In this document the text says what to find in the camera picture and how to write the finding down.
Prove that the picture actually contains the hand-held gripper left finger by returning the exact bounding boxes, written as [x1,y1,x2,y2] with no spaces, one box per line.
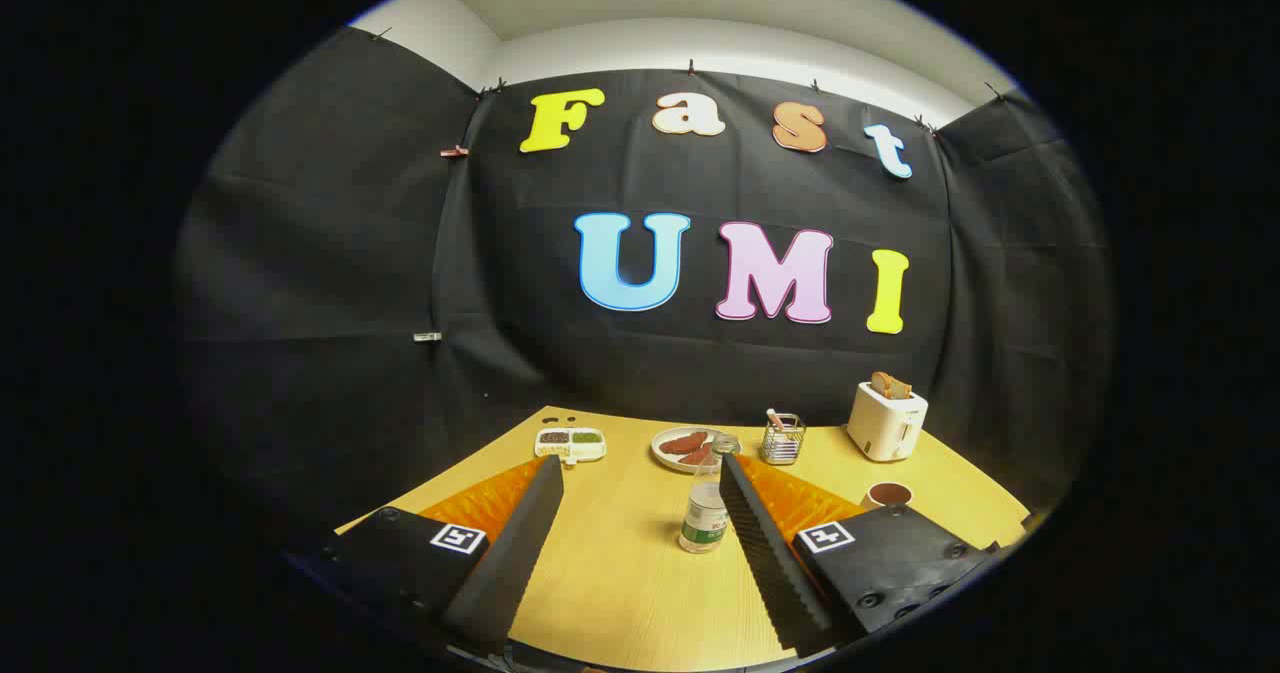
[320,455,566,654]

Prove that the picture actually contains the white round plate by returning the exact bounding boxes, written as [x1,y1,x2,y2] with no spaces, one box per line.
[651,426,723,473]

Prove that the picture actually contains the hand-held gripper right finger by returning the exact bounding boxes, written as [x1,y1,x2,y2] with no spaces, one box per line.
[718,453,1001,659]

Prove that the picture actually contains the white divided condiment dish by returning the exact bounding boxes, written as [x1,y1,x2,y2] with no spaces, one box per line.
[534,427,608,466]

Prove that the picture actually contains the white toaster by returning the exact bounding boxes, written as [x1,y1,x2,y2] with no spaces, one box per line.
[847,381,929,462]

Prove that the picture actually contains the wooden table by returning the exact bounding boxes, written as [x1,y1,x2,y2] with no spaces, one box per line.
[335,405,1031,672]

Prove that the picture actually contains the wire mesh holder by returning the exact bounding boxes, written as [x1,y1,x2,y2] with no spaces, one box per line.
[761,413,807,466]

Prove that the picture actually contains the clear plastic juice bottle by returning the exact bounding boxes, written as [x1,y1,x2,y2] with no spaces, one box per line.
[678,433,743,555]

